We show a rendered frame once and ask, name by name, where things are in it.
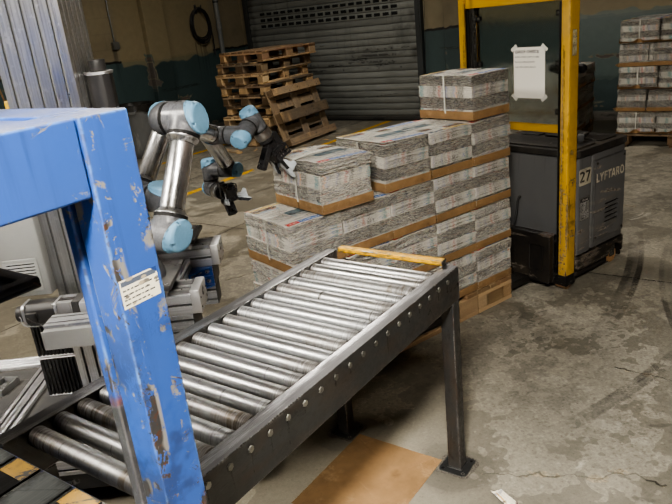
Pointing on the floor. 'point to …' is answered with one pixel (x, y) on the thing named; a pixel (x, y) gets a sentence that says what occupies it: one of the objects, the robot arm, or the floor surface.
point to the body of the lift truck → (529, 205)
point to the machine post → (131, 314)
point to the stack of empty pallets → (251, 88)
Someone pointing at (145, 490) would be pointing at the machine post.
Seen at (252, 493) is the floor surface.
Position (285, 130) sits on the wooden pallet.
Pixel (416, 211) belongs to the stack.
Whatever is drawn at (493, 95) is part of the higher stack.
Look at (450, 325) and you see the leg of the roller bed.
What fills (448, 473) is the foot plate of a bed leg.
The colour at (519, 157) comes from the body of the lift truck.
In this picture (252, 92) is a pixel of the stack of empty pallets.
